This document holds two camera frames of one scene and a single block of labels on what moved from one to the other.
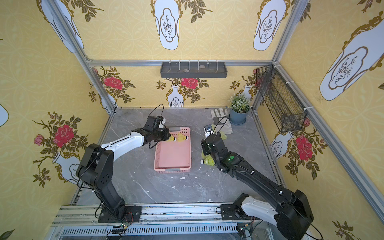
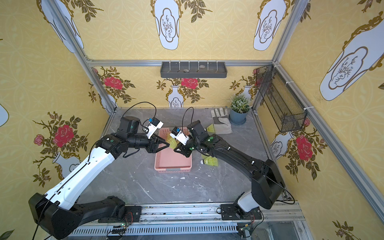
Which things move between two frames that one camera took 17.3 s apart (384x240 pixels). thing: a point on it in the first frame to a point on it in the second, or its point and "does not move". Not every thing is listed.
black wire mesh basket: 288,114 does not move
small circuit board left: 120,229 does not move
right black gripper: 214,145 to 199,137
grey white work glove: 221,121 does not move
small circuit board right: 242,231 does not move
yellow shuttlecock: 223,135 to 173,142
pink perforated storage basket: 173,156 does not move
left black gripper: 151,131 to 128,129
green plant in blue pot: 239,107 does not move
